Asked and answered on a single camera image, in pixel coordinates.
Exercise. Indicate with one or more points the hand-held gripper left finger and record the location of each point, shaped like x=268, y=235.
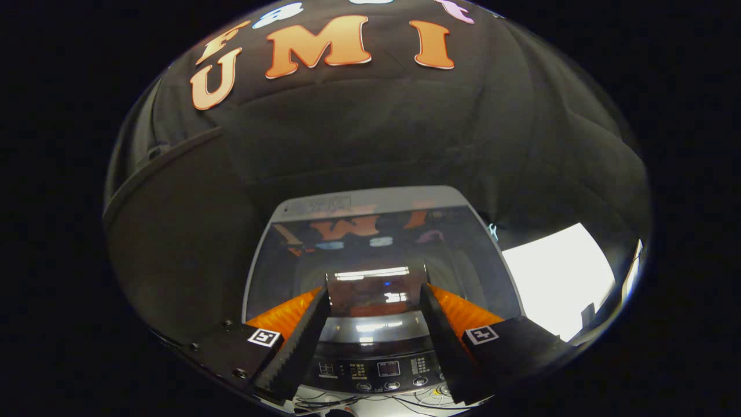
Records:
x=295, y=353

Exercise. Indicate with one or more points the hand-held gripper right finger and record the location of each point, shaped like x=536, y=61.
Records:
x=448, y=347

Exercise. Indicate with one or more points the grey washing machine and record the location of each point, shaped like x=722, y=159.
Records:
x=399, y=370

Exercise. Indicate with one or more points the dark transparent washing machine lid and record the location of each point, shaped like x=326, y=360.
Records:
x=376, y=243

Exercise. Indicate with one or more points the white flat panel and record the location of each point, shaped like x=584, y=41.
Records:
x=556, y=278

